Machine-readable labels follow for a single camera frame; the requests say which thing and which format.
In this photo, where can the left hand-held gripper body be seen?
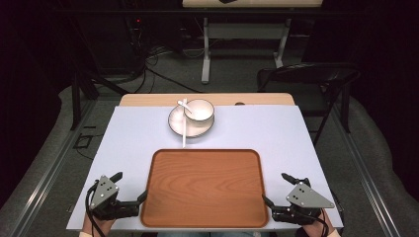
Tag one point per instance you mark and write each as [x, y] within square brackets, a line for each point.
[105, 197]

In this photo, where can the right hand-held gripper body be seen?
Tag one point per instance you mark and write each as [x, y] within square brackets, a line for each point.
[306, 197]

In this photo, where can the brown wooden tray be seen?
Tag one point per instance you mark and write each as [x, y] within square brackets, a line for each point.
[204, 191]

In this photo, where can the person's left hand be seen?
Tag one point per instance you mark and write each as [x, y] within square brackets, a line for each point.
[97, 226]

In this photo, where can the person's right hand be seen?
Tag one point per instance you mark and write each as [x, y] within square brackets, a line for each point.
[319, 227]

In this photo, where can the pale table mat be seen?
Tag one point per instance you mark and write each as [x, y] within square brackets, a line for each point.
[263, 138]

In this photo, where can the white chopstick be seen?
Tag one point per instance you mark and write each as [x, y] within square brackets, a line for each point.
[183, 135]
[185, 131]

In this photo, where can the wooden table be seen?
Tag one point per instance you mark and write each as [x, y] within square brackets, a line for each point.
[257, 98]

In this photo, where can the white plate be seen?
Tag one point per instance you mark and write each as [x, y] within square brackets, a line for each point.
[196, 130]

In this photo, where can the black metal stand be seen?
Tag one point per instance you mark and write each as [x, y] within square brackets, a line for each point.
[76, 98]

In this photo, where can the white spoon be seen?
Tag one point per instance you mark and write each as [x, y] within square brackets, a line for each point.
[183, 105]

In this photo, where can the white bowl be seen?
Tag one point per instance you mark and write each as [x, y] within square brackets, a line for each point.
[202, 110]

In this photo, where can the black folding chair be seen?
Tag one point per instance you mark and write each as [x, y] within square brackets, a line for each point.
[313, 74]

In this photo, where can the black power strip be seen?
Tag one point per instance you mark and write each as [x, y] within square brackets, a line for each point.
[136, 33]

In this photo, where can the white-framed table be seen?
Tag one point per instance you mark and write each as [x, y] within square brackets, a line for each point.
[243, 31]

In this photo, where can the metal floor rail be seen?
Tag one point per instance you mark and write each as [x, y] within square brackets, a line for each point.
[365, 184]
[49, 171]

